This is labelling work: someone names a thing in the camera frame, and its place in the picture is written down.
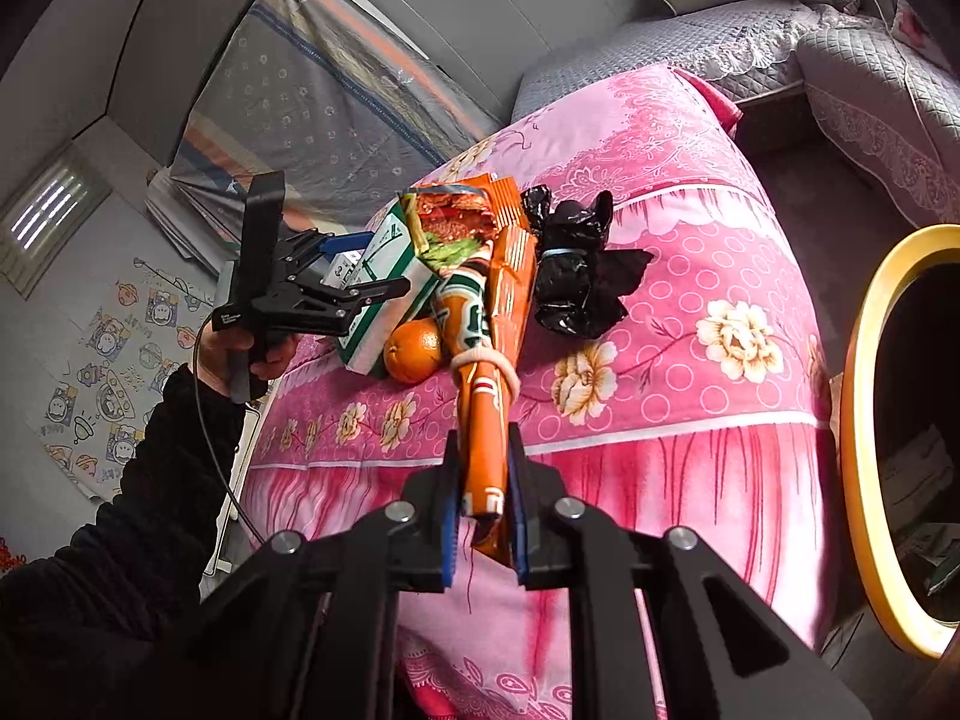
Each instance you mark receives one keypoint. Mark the pink floral bed blanket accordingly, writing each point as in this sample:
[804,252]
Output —
[675,405]

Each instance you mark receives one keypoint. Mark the yellow rimmed trash bin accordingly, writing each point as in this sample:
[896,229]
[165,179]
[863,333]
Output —
[862,390]

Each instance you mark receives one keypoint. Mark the orange tangerine peel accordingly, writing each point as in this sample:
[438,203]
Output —
[412,352]

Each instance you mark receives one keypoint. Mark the orange snack packet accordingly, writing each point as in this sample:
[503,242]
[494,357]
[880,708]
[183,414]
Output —
[487,420]

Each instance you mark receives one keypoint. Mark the grey quilted sofa cover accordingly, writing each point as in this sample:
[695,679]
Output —
[862,75]

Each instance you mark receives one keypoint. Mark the barred window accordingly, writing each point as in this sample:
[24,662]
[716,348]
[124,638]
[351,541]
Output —
[49,210]

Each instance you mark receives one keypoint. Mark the black plastic bag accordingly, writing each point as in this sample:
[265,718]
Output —
[574,292]

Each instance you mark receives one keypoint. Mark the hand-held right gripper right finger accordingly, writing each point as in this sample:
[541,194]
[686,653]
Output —
[517,517]

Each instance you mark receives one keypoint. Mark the striped grey mattress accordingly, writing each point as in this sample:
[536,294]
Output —
[300,105]

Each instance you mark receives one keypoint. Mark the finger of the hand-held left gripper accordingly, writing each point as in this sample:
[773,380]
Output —
[375,292]
[341,244]

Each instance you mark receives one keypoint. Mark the person's left hand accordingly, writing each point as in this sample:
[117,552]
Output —
[214,360]

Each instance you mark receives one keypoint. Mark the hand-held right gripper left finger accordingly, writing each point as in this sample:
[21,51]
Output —
[448,532]

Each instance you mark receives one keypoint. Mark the pink flower print pillow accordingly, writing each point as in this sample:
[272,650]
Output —
[919,26]

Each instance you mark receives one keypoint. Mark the red wall ornament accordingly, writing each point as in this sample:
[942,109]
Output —
[13,556]

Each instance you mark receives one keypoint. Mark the cartoon wall poster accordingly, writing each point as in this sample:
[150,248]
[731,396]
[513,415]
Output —
[105,360]

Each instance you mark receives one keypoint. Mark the green and white carton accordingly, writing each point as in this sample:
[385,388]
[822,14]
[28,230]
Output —
[390,255]

